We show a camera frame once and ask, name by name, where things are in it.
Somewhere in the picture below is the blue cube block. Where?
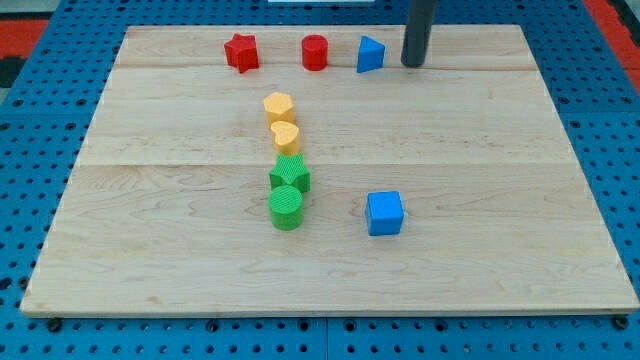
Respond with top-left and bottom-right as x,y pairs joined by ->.
365,191 -> 404,236

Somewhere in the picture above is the green star block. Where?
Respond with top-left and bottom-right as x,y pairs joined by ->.
269,153 -> 311,193

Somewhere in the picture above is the green cylinder block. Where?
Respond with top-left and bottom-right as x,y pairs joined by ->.
268,185 -> 304,231

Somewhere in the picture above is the yellow heart block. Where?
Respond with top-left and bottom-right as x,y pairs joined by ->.
270,121 -> 301,156

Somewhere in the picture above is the yellow hexagon block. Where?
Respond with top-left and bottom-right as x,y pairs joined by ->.
263,92 -> 295,127

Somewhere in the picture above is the light wooden board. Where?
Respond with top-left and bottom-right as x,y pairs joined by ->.
21,25 -> 639,318

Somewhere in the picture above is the blue triangular prism block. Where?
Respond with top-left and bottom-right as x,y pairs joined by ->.
356,35 -> 386,73

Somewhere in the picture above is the red star block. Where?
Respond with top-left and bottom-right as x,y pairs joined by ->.
224,33 -> 260,74

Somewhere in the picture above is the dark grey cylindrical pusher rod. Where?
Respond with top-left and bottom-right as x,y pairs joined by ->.
401,0 -> 438,68

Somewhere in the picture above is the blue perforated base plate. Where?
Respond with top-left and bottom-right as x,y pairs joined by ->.
1,1 -> 639,359

